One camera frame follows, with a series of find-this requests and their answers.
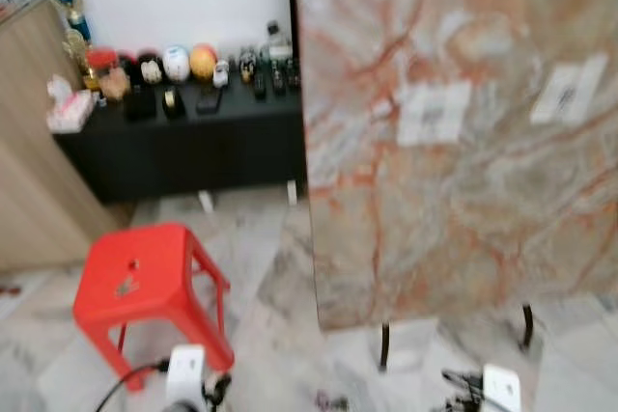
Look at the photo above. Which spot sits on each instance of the dark bunch of keys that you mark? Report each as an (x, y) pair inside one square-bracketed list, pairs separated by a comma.
[(333, 400)]

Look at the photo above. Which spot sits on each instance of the bunch of metal keys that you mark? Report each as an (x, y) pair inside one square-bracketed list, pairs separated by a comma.
[(126, 287)]

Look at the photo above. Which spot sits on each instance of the black metal table leg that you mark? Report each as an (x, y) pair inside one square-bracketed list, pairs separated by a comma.
[(527, 327), (385, 346)]

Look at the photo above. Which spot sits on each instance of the red plastic stool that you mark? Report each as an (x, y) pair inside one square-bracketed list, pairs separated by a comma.
[(145, 258)]

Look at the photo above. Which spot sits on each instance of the white console foot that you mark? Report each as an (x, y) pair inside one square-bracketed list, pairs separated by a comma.
[(205, 202), (292, 192)]

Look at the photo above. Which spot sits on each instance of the marble pattern folding table top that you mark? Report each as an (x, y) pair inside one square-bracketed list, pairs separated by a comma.
[(463, 171)]

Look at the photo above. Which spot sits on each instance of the black low tv console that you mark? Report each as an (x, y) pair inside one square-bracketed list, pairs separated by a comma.
[(183, 151)]

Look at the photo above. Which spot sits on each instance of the light wooden cabinet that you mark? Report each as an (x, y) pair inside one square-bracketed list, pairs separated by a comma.
[(39, 171)]

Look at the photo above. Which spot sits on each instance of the small black box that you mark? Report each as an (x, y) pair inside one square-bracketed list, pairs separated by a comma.
[(209, 100)]

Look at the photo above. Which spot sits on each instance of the small black and gold gadget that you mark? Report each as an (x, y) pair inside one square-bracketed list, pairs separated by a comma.
[(174, 101)]

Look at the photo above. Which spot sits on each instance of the black wallet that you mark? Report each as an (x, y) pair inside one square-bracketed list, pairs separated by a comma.
[(140, 103)]

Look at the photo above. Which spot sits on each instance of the black remote control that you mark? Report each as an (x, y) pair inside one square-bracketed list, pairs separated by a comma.
[(278, 79), (259, 84)]

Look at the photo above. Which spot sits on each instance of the small white panda figurine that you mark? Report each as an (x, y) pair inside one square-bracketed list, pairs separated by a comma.
[(221, 73)]

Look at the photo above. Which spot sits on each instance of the pink white tissue box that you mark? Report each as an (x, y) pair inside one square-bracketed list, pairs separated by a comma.
[(70, 108)]

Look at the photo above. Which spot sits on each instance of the yellow round figurine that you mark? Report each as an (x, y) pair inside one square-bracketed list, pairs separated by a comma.
[(203, 62)]

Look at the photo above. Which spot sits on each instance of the small dark figurine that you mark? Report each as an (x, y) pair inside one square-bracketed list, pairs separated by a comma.
[(248, 63)]

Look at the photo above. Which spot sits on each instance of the black round figurine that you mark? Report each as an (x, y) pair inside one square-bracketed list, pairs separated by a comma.
[(150, 68)]

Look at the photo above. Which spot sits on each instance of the clear jar with red lid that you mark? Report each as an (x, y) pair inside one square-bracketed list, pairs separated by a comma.
[(111, 79)]

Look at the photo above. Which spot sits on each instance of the white round figurine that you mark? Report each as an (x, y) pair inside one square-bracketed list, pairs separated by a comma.
[(176, 63)]

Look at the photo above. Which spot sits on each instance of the gold and blue trophy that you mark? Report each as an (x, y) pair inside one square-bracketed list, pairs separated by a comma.
[(72, 21)]

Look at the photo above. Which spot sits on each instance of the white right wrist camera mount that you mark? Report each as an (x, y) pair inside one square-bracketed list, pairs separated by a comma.
[(502, 391)]

